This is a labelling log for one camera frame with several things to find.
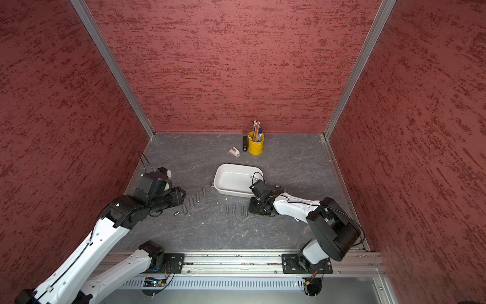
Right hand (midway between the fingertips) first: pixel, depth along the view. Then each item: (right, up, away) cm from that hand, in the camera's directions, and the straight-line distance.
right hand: (252, 213), depth 88 cm
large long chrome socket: (-27, +6, +4) cm, 28 cm away
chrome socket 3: (+14, +11, +7) cm, 19 cm away
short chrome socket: (-21, +12, +8) cm, 26 cm away
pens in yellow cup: (+4, +41, +17) cm, 44 cm away
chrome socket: (-32, +2, 0) cm, 32 cm away
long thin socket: (-9, +1, +1) cm, 9 cm away
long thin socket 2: (-4, +1, 0) cm, 5 cm away
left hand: (-29, +11, -15) cm, 34 cm away
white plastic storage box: (-9, +14, +13) cm, 21 cm away
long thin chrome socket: (-12, +2, 0) cm, 12 cm away
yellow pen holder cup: (+2, +31, +18) cm, 36 cm away
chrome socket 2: (-36, 0, -1) cm, 36 cm away
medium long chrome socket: (-25, +9, +6) cm, 27 cm away
